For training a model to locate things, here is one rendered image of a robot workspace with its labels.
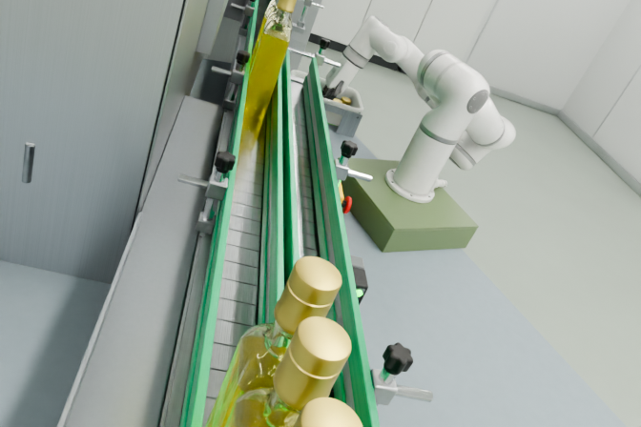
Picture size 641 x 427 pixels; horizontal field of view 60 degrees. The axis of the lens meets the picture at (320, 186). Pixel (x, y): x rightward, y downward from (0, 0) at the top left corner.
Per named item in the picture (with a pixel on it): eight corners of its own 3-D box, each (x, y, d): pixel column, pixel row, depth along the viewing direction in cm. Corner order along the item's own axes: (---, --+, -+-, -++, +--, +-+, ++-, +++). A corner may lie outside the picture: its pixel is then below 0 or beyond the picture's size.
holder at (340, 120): (265, 89, 173) (273, 66, 169) (346, 114, 179) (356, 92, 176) (264, 111, 158) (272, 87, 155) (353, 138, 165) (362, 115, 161)
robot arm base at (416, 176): (424, 174, 142) (453, 123, 134) (451, 205, 133) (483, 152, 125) (376, 169, 134) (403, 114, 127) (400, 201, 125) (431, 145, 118)
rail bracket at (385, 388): (340, 414, 63) (385, 335, 57) (397, 424, 65) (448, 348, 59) (342, 446, 60) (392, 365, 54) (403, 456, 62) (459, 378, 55)
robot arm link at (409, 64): (423, 104, 152) (371, 50, 154) (431, 100, 164) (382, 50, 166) (446, 82, 149) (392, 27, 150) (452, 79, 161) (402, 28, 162)
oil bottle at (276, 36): (239, 103, 125) (268, 12, 115) (263, 111, 126) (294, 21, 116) (238, 113, 120) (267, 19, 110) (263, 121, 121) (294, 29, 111)
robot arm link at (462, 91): (440, 147, 119) (476, 80, 111) (403, 114, 127) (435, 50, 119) (468, 147, 125) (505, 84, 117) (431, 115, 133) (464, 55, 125)
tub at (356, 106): (281, 92, 174) (291, 67, 170) (347, 112, 179) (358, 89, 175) (282, 115, 159) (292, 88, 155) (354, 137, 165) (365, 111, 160)
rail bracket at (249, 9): (224, 28, 168) (236, -15, 162) (246, 34, 170) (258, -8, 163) (223, 31, 165) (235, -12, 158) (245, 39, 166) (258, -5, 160)
